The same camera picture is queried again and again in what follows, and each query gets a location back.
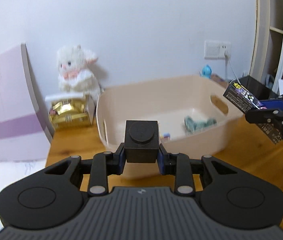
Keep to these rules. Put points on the beige plastic storage basket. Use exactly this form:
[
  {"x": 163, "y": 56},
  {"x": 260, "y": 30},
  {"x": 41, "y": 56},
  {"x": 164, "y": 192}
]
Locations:
[{"x": 169, "y": 101}]

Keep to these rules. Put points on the white plush lamb toy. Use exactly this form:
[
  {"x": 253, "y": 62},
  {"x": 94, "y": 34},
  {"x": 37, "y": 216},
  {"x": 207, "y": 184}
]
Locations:
[{"x": 74, "y": 74}]

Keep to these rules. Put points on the wooden wardrobe frame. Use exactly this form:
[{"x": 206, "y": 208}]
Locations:
[{"x": 267, "y": 61}]

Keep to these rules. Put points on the white wall switch socket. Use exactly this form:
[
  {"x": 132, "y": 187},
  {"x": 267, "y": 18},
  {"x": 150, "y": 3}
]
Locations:
[{"x": 216, "y": 49}]

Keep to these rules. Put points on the black box beside table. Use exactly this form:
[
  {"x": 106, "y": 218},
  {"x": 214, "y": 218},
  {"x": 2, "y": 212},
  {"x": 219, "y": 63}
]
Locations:
[{"x": 257, "y": 89}]

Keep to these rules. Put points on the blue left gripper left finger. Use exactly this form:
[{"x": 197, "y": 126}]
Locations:
[{"x": 118, "y": 162}]

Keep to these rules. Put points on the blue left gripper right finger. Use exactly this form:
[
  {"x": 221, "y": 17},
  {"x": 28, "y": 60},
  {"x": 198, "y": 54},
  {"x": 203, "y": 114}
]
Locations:
[{"x": 163, "y": 161}]

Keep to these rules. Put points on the gold snack bag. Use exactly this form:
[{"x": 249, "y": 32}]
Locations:
[{"x": 69, "y": 113}]

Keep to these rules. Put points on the green checkered cloth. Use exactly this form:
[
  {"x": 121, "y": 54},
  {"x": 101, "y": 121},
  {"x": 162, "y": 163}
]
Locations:
[{"x": 193, "y": 126}]

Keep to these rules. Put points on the black square box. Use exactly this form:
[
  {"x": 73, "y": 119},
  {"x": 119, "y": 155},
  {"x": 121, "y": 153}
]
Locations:
[{"x": 141, "y": 144}]

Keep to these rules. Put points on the blue bird figurine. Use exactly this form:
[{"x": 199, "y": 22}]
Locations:
[{"x": 206, "y": 72}]

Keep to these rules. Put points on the white open cardboard box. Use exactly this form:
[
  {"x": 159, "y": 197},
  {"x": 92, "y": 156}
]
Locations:
[{"x": 90, "y": 104}]

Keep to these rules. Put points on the black printed sachet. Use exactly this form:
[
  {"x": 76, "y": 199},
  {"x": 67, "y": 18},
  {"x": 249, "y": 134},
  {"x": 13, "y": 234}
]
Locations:
[{"x": 244, "y": 100}]

